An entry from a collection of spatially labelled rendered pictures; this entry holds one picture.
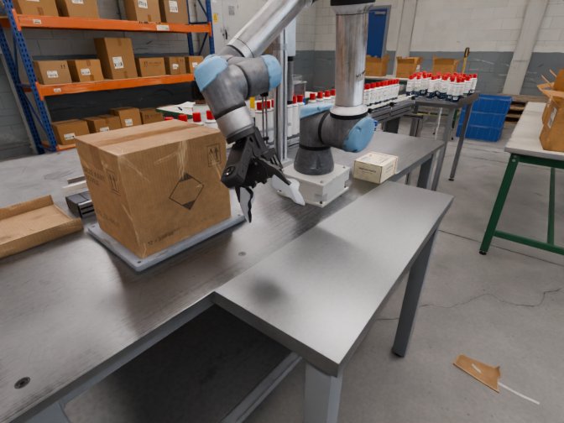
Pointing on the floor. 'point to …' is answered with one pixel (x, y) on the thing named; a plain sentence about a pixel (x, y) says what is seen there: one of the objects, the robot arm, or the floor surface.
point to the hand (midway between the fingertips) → (274, 216)
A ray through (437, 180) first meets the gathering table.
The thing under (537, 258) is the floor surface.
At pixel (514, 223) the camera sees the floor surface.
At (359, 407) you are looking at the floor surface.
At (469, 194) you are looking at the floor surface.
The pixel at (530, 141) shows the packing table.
